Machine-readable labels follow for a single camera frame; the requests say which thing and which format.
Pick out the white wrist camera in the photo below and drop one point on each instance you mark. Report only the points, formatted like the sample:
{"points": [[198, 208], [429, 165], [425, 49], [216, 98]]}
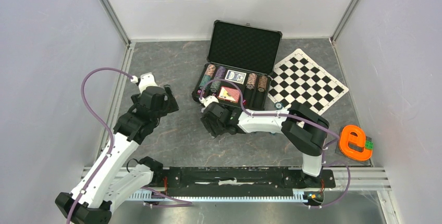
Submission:
{"points": [[206, 101], [144, 81]]}

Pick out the brown poker chip stack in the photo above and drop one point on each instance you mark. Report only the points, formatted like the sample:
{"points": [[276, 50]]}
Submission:
{"points": [[262, 83]]}

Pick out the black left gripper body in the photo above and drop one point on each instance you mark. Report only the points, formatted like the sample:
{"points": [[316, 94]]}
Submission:
{"points": [[162, 112]]}

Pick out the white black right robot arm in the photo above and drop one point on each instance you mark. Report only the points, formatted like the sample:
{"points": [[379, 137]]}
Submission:
{"points": [[304, 128]]}

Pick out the orange blue poker chip stack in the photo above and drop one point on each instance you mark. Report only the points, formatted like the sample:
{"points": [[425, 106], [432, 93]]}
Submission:
{"points": [[251, 81]]}

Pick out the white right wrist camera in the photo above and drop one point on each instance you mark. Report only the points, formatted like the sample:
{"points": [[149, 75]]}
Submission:
{"points": [[206, 101]]}

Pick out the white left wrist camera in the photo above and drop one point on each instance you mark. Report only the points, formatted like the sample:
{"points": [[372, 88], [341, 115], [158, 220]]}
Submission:
{"points": [[144, 81]]}

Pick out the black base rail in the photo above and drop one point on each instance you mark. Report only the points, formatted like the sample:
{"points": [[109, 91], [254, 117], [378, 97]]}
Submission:
{"points": [[238, 181]]}

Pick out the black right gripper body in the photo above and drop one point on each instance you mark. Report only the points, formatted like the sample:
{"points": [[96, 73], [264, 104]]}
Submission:
{"points": [[217, 128]]}

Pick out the green yellow blue chip stack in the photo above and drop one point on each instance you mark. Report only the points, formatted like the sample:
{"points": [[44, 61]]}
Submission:
{"points": [[215, 85]]}

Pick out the green 50 chip on chessboard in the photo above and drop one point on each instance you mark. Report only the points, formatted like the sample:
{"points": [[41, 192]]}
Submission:
{"points": [[278, 105]]}

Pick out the purple poker chip stack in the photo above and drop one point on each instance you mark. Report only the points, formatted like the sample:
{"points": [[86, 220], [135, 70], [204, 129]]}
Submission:
{"points": [[220, 72]]}

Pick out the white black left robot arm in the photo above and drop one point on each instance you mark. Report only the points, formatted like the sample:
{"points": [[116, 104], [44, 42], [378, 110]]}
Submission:
{"points": [[97, 196]]}

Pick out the teal poker chip stack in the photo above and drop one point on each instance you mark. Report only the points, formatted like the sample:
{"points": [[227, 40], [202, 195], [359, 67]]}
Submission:
{"points": [[205, 79]]}

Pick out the black poker case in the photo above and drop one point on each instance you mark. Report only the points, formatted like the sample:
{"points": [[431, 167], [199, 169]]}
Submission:
{"points": [[241, 48]]}

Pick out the black white chessboard mat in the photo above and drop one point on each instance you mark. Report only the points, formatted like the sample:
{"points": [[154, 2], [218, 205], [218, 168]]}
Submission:
{"points": [[298, 78]]}

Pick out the pink poker chip stack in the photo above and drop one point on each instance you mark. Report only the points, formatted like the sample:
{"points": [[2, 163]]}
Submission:
{"points": [[210, 70]]}

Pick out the blue playing card deck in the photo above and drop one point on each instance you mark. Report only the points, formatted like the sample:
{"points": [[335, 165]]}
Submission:
{"points": [[235, 76]]}

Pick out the red playing card deck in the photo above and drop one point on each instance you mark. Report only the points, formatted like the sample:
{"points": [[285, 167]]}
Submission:
{"points": [[229, 94]]}

